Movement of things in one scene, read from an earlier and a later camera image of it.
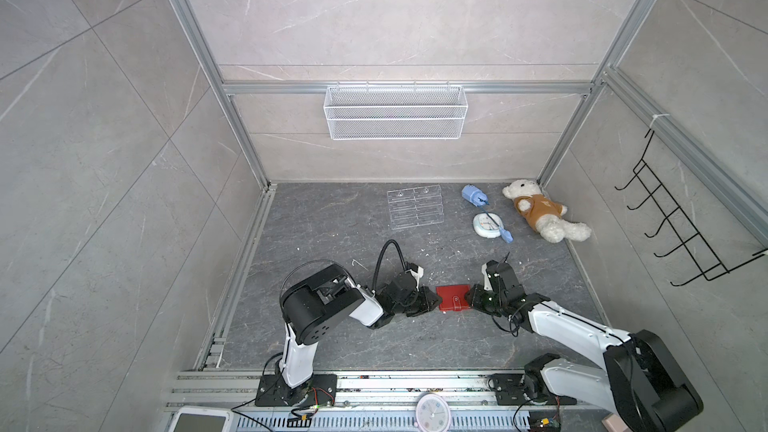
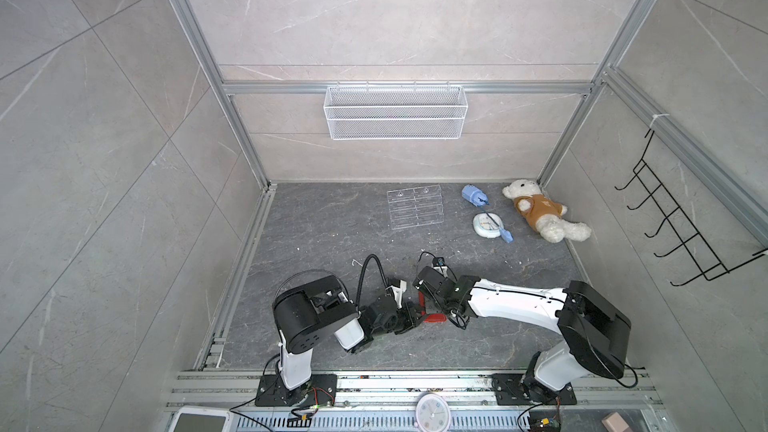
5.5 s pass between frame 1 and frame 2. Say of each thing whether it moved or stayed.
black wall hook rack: stayed
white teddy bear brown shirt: stayed
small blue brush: stayed
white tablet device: stayed
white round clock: stayed
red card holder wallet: moved
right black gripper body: moved
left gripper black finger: moved
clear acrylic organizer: stayed
